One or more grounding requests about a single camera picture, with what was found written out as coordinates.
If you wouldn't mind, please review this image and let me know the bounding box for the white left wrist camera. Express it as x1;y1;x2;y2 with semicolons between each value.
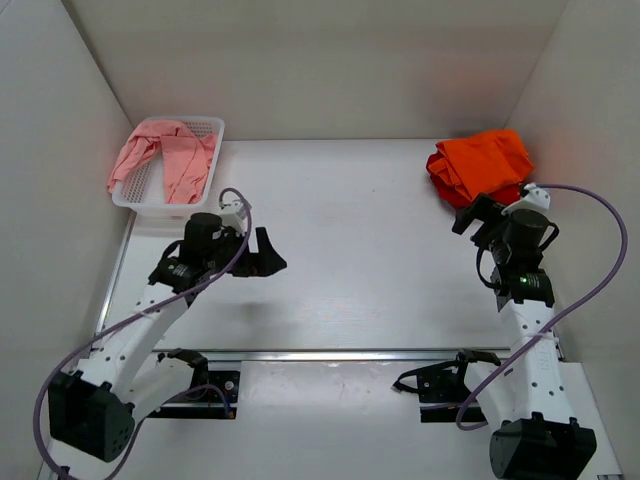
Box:
219;200;250;236

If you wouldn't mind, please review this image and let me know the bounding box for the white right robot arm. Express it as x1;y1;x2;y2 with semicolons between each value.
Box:
448;190;597;479

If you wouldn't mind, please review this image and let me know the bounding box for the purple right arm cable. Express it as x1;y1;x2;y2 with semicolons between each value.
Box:
454;183;629;432

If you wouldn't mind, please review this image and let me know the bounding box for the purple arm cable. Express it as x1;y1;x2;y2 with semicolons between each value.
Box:
33;187;254;476
454;183;629;432

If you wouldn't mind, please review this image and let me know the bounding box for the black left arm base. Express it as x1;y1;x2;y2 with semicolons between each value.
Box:
148;349;241;420

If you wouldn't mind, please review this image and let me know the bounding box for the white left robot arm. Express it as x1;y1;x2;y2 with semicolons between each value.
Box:
47;210;287;462

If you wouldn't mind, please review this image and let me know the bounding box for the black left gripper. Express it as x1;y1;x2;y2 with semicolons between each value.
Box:
209;222;288;273

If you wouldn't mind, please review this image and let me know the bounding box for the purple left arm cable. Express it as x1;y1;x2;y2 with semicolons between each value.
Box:
33;187;254;476

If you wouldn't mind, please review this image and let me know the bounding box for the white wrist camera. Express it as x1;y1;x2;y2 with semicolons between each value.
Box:
219;200;250;236
501;183;551;216

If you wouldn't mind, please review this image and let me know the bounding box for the white plastic basket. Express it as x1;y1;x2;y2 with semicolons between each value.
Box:
108;116;225;218

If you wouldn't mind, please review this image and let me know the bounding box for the orange t shirt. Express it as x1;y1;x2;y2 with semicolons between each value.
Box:
435;129;534;200

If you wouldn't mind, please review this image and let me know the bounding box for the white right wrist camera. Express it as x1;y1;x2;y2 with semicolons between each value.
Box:
501;183;551;216

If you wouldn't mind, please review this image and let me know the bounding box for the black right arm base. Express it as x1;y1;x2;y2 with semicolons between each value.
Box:
392;349;501;424

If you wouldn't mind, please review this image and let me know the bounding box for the red t shirt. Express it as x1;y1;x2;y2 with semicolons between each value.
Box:
426;152;520;210

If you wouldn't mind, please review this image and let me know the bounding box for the pink t shirt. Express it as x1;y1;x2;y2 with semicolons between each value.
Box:
107;118;220;205

